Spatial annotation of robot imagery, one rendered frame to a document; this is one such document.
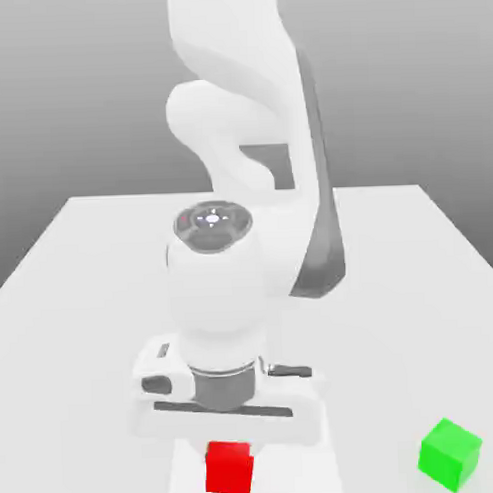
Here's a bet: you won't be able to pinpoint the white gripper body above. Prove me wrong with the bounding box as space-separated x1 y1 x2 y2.
130 381 327 453

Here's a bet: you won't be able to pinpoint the small red cube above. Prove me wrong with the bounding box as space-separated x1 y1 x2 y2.
203 438 256 493

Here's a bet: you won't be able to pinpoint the small green cube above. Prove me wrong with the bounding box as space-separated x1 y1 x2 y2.
415 416 485 493

